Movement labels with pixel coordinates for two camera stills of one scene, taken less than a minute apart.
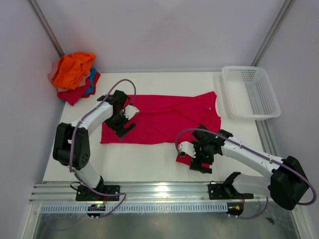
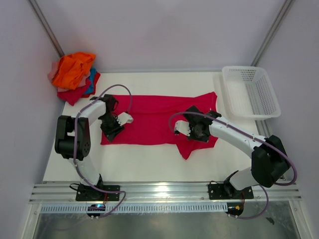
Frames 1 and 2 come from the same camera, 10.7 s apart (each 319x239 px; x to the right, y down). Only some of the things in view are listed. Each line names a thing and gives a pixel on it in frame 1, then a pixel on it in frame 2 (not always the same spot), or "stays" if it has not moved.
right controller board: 235,208 stays
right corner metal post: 285,8 stays
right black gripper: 196,164 → 205,139
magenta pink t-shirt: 162,118 stays
